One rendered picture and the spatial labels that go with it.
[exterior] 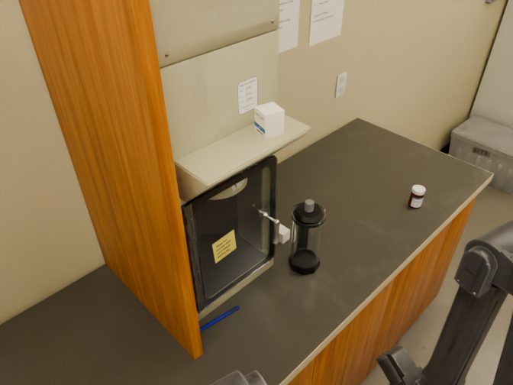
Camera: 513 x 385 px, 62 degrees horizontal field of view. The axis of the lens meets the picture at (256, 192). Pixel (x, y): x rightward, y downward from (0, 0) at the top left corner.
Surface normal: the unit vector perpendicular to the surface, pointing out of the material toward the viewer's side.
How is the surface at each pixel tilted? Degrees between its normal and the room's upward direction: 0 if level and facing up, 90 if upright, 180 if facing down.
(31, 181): 90
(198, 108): 90
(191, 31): 90
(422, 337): 0
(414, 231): 0
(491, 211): 0
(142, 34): 90
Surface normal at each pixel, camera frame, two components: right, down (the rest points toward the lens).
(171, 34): 0.69, 0.44
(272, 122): 0.49, 0.54
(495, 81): -0.72, 0.43
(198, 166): 0.00, -0.78
